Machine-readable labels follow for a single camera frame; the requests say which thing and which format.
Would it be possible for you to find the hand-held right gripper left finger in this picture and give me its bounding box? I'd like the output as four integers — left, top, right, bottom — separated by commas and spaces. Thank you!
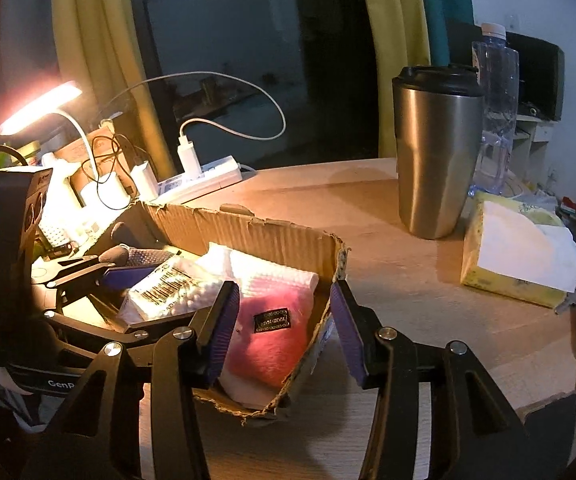
20, 280, 241, 480

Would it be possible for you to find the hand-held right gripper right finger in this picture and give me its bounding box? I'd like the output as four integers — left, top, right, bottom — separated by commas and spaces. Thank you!
329, 280, 536, 480

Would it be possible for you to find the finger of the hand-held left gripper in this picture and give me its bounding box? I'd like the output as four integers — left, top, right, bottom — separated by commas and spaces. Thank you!
30, 255, 171, 293
43, 307, 209, 348

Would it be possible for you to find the dark patterned sock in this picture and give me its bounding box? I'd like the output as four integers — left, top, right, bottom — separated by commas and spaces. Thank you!
100, 242, 173, 268

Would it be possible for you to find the clear cotton swab packet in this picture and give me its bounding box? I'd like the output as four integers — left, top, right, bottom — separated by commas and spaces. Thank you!
118, 257, 223, 326

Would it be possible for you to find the fluffy cloth with black label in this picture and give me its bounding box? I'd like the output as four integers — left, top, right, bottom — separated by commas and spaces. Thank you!
220, 280, 316, 388

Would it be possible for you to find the white textured cloth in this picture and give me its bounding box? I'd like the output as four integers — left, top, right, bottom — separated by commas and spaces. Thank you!
218, 370, 283, 411

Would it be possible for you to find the cardboard box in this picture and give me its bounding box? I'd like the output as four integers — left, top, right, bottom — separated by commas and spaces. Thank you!
88, 200, 349, 426

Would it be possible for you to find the white plastic bottle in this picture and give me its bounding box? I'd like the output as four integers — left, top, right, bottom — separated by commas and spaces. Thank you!
40, 152, 89, 241

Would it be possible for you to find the white plug adapter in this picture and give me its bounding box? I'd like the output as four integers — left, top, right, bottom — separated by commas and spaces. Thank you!
130, 160, 159, 203

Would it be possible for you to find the brown paper box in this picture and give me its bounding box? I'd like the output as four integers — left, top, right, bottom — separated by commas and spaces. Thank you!
55, 125, 141, 183

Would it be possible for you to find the white desk lamp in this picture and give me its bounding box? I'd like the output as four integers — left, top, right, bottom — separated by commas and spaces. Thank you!
0, 80, 104, 186

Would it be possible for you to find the white power strip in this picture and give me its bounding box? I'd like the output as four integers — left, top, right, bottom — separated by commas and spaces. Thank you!
155, 156, 243, 201

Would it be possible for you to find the yellow tissue box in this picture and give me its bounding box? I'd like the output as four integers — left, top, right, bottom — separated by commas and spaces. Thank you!
460, 192, 576, 309

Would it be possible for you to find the stainless steel tumbler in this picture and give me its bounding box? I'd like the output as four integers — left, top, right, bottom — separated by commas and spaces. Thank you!
392, 64, 486, 240

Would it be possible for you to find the yellow curtain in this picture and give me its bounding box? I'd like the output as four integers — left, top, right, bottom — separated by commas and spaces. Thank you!
357, 0, 431, 158
50, 0, 176, 176

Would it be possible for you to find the white computer desk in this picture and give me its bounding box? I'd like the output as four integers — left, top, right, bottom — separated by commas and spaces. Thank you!
510, 112, 556, 177

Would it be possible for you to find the clear plastic water bottle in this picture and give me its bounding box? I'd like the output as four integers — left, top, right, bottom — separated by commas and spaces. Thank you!
470, 22, 521, 196

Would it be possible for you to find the dark glass window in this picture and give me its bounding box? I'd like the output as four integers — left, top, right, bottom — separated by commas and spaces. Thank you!
138, 0, 383, 171

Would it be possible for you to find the teal curtain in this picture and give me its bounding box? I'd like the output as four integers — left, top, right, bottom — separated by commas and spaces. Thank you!
413, 0, 474, 68

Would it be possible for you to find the white charger with cable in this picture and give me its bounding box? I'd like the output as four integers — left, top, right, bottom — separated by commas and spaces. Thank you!
98, 71, 287, 178

